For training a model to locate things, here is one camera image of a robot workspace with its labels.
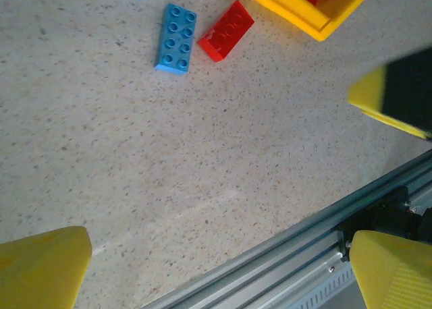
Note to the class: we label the blue lego brick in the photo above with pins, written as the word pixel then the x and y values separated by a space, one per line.
pixel 175 39

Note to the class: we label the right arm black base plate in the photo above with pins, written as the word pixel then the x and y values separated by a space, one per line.
pixel 388 218

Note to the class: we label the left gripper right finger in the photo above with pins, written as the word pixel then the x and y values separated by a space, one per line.
pixel 395 275

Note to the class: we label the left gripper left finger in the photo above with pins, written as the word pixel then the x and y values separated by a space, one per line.
pixel 40 272

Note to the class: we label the yellow plastic bin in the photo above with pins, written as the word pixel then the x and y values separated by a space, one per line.
pixel 303 19

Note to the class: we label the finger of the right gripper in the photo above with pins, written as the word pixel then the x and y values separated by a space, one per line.
pixel 405 93

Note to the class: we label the aluminium frame rail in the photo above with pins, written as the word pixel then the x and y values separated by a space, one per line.
pixel 270 272

